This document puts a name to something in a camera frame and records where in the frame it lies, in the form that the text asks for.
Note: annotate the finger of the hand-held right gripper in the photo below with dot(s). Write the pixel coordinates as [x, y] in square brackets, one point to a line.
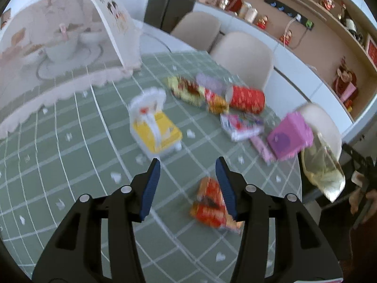
[368, 169]

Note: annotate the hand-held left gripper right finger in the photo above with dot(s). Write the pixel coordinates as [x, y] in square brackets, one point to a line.
[225, 185]

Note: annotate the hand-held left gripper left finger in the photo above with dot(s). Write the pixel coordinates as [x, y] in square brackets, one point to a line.
[150, 188]

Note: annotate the red orange snack packet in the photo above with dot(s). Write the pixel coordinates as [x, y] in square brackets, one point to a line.
[210, 203]

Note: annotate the yellow plastic bin liner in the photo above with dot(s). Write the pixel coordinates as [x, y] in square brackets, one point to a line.
[322, 171]

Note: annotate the pink wrapper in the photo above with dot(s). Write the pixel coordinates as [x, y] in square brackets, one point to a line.
[262, 149]

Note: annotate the black trash bin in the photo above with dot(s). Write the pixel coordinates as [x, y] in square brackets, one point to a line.
[309, 193]

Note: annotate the white pink packet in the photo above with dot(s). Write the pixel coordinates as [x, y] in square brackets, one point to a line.
[241, 125]

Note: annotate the small orange snack packet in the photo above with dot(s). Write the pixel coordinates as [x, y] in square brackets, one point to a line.
[216, 103]

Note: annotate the yellow red snack packet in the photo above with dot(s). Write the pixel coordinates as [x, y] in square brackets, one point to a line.
[184, 90]

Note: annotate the lilac wrapper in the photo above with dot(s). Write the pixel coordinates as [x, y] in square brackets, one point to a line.
[209, 82]

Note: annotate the person's right hand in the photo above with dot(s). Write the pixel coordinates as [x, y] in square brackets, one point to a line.
[357, 203]

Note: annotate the yellow white toy chair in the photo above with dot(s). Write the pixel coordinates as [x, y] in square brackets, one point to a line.
[153, 129]

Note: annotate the green checked tablecloth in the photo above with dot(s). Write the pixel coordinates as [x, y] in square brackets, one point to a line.
[88, 168]

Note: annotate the pink plastic box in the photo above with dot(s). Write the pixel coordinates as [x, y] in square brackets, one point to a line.
[290, 137]

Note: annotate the red framed picture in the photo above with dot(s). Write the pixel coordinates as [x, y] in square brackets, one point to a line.
[371, 50]

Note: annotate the beige dining chairs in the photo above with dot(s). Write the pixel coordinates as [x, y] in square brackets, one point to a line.
[291, 64]

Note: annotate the panda shaped bottle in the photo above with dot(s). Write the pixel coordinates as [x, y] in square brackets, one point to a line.
[350, 22]

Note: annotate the small red figurine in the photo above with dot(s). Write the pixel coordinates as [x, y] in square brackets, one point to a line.
[286, 37]
[262, 23]

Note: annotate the mesh food cover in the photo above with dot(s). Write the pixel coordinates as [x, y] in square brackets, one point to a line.
[29, 73]

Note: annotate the red fortune figurine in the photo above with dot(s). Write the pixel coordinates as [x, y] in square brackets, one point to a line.
[327, 2]

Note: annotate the cream storage jar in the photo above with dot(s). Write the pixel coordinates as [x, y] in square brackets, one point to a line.
[252, 15]

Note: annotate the white storage jar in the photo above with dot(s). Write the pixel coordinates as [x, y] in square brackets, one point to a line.
[245, 9]

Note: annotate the black power strip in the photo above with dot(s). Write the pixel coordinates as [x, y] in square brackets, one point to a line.
[279, 6]

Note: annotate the dark glass cabinet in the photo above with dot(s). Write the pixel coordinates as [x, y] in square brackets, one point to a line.
[170, 3]

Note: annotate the wooden wall shelf unit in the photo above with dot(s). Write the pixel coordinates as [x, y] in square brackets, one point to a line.
[324, 50]

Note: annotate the small wall picture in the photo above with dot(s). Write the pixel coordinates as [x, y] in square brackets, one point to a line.
[6, 19]

